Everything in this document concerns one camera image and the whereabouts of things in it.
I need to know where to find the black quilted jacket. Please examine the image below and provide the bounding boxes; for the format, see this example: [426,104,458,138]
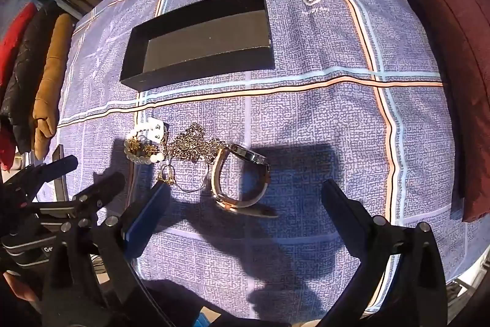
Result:
[1,2,62,154]

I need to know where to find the dark red pillow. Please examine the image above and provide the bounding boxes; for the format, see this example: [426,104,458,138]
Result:
[410,0,489,222]

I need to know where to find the black rectangular jewelry tray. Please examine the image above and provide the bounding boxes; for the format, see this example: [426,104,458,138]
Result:
[120,0,275,92]

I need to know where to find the purple patterned bedspread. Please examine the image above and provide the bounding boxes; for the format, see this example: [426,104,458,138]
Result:
[52,0,489,323]

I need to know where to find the thin silver bangle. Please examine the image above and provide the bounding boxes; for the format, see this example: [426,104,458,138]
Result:
[167,158,211,193]

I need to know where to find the red jacket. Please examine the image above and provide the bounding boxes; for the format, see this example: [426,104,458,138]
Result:
[0,2,37,171]

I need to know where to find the silver chain necklace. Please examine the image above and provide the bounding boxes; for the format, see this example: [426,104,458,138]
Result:
[166,122,226,165]

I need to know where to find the gold filigree pendant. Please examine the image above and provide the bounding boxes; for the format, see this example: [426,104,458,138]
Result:
[125,137,160,158]

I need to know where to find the left hand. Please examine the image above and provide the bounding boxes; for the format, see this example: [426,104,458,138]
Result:
[3,272,38,304]

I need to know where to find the gold ring with stones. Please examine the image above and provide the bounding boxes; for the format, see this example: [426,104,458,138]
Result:
[156,163,178,187]

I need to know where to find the white earring card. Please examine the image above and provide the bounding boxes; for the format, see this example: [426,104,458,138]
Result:
[143,117,168,143]

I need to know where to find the rose gold wristwatch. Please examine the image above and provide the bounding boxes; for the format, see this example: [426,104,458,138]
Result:
[210,143,278,219]

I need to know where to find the white pearl bracelet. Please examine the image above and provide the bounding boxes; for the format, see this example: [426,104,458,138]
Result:
[123,122,166,166]

